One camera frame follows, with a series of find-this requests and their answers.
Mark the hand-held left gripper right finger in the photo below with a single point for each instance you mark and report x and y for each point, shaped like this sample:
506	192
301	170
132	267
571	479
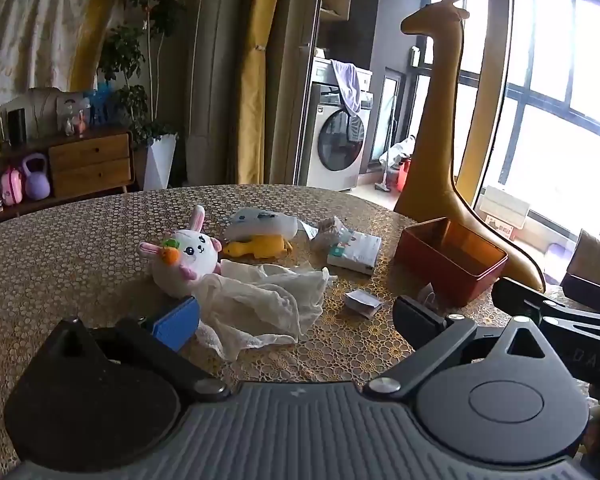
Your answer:
416	317

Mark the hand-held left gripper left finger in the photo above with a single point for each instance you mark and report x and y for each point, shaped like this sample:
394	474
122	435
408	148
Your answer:
176	322

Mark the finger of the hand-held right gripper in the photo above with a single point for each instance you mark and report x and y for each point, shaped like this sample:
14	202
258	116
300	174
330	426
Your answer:
590	290
515	294

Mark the red box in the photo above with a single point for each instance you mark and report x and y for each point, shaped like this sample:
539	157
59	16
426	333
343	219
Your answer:
430	265

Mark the white bunny plush toy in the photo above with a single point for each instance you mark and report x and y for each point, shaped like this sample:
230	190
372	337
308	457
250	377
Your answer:
190	255

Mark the white gauze cloth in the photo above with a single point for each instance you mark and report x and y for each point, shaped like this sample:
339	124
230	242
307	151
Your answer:
260	305

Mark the yellow rubber duck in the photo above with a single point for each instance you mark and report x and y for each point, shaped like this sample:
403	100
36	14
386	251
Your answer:
255	248

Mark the clear plastic packet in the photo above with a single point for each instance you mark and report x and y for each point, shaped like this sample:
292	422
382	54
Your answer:
330	232

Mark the white blue soft pack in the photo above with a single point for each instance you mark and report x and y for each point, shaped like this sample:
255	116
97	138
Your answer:
260	222

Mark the beige bolster cushion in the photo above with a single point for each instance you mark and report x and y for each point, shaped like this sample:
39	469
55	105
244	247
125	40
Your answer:
597	255

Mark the purple mat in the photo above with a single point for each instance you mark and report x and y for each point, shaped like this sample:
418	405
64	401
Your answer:
559	251

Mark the small white sachet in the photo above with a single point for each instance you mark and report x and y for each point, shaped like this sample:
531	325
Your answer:
362	302

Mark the white green tissue pack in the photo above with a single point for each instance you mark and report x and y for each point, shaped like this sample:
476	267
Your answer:
355	255

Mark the white box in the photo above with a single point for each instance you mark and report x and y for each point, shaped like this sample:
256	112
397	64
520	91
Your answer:
502	204

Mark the gold patterned tablecloth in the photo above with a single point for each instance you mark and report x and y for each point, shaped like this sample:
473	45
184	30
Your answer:
80	270

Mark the white paper slip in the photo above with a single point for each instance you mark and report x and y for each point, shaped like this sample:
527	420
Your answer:
308	230

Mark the red bucket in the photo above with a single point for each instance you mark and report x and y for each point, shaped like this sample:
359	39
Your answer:
403	175

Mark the tan leather giraffe statue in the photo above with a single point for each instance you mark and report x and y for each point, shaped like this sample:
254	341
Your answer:
440	135

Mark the silver washing machine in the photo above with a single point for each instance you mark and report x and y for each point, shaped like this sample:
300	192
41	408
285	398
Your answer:
337	160

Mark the black framed window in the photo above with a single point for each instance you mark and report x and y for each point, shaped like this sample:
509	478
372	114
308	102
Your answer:
560	110

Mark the wooden cabinet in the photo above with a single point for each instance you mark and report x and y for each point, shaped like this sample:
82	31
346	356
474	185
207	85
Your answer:
90	160

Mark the purple kettlebell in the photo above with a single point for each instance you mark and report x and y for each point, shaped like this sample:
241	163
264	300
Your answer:
36	182

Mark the pink kettlebell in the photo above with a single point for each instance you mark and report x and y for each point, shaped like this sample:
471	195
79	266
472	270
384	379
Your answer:
11	187

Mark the blue plastic items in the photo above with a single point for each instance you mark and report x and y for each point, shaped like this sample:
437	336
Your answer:
100	105

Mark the purple cloth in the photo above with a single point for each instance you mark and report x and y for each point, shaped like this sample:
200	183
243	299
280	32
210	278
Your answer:
347	85

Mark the yellow curtain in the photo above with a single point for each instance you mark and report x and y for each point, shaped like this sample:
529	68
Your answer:
255	85
92	25

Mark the black cylinder speaker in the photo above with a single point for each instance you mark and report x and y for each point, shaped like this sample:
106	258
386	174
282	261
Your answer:
17	127

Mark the green potted plant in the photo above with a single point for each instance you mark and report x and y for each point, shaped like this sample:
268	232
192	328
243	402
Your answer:
130	60

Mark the white lace curtain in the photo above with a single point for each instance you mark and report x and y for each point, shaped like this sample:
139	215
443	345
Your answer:
30	35

